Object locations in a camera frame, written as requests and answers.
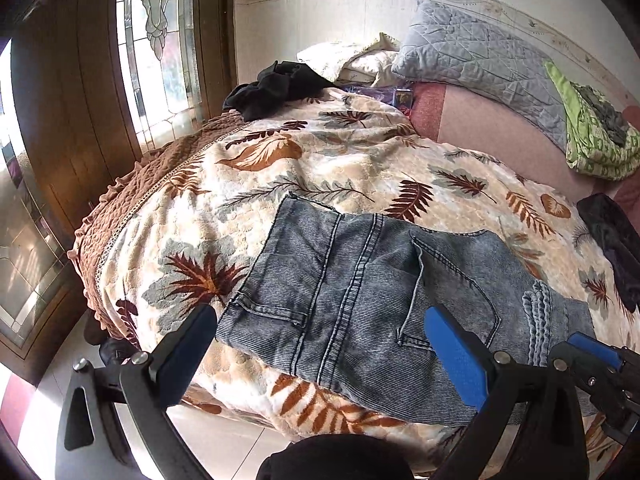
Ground green printed blanket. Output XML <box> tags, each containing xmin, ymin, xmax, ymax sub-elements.
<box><xmin>544</xmin><ymin>60</ymin><xmax>640</xmax><ymax>182</ymax></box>

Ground wooden door with stained glass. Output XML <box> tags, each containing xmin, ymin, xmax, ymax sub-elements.
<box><xmin>0</xmin><ymin>0</ymin><xmax>240</xmax><ymax>376</ymax></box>

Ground brown frilled bed cover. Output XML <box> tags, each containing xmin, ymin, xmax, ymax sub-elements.
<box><xmin>67</xmin><ymin>110</ymin><xmax>241</xmax><ymax>346</ymax></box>

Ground black garment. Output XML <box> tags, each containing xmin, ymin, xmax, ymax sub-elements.
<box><xmin>576</xmin><ymin>192</ymin><xmax>640</xmax><ymax>313</ymax></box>

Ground grey denim pants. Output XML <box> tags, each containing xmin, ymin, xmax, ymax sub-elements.
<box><xmin>215</xmin><ymin>195</ymin><xmax>597</xmax><ymax>427</ymax></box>

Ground small black cloth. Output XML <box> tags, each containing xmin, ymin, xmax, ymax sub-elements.
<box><xmin>222</xmin><ymin>60</ymin><xmax>335</xmax><ymax>122</ymax></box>

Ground leaf-printed blanket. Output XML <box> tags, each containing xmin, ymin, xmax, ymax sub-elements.
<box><xmin>92</xmin><ymin>87</ymin><xmax>640</xmax><ymax>480</ymax></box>

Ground purple packet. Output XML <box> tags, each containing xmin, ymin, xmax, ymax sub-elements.
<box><xmin>345</xmin><ymin>85</ymin><xmax>416</xmax><ymax>109</ymax></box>

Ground cream pillow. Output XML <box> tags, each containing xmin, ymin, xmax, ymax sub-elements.
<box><xmin>296</xmin><ymin>32</ymin><xmax>402</xmax><ymax>87</ymax></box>

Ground person's dark clothed leg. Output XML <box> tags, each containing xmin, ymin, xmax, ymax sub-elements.
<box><xmin>255</xmin><ymin>434</ymin><xmax>417</xmax><ymax>480</ymax></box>

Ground grey quilted pillow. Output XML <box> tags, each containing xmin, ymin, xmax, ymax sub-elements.
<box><xmin>391</xmin><ymin>0</ymin><xmax>572</xmax><ymax>137</ymax></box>

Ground pink sofa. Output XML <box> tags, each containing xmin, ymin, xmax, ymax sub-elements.
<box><xmin>409</xmin><ymin>81</ymin><xmax>640</xmax><ymax>221</ymax></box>

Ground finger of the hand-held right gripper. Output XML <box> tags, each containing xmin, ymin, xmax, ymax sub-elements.
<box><xmin>547</xmin><ymin>331</ymin><xmax>627</xmax><ymax>403</ymax></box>

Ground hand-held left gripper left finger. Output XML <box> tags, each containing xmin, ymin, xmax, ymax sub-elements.
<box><xmin>55</xmin><ymin>302</ymin><xmax>218</xmax><ymax>480</ymax></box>

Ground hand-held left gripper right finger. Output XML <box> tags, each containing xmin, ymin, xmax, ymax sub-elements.
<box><xmin>424</xmin><ymin>305</ymin><xmax>588</xmax><ymax>480</ymax></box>

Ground dark grey-green cloth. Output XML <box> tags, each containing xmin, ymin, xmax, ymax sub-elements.
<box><xmin>580</xmin><ymin>86</ymin><xmax>629</xmax><ymax>147</ymax></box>

